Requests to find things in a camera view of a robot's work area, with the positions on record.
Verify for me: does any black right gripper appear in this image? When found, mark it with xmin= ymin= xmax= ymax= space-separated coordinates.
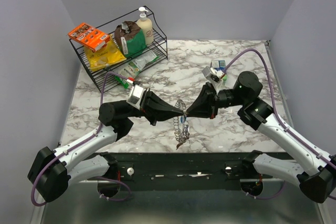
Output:
xmin=184 ymin=82 xmax=246 ymax=119

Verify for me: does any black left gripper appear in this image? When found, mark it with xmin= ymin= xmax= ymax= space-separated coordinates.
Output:
xmin=124 ymin=88 xmax=184 ymax=126

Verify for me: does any metal disc with key rings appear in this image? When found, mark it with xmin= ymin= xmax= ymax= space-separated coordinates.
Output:
xmin=173 ymin=99 xmax=190 ymax=150

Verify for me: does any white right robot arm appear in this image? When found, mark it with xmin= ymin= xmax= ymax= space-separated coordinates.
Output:
xmin=186 ymin=67 xmax=335 ymax=203

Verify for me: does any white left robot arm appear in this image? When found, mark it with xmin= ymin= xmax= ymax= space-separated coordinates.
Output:
xmin=27 ymin=85 xmax=184 ymax=207

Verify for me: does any green white snack packet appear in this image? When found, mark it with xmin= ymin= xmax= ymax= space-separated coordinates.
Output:
xmin=115 ymin=50 xmax=159 ymax=79

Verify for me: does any blue green small box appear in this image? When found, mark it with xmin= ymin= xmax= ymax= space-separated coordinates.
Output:
xmin=210 ymin=60 xmax=227 ymax=82

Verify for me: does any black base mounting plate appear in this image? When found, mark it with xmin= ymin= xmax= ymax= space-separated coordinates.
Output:
xmin=86 ymin=152 xmax=286 ymax=192

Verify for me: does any yellow chips bag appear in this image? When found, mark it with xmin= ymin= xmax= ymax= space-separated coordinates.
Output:
xmin=84 ymin=35 xmax=126 ymax=71

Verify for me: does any brown and green bag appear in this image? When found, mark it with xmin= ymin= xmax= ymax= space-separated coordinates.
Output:
xmin=114 ymin=21 xmax=146 ymax=58

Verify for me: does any cream pump lotion bottle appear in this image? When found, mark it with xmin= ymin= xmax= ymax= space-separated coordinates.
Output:
xmin=136 ymin=7 xmax=154 ymax=45

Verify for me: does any orange snack box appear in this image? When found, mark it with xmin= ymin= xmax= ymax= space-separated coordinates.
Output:
xmin=68 ymin=23 xmax=110 ymax=52

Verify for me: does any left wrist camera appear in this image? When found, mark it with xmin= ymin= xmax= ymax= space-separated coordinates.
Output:
xmin=127 ymin=84 xmax=146 ymax=110

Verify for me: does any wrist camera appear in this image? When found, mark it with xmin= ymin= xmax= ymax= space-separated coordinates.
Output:
xmin=127 ymin=84 xmax=146 ymax=110
xmin=202 ymin=66 xmax=226 ymax=91

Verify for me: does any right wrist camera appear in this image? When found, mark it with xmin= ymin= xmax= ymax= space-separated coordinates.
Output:
xmin=202 ymin=66 xmax=226 ymax=91

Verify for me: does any black wire shelf rack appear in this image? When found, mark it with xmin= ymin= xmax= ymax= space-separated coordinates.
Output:
xmin=68 ymin=6 xmax=167 ymax=92

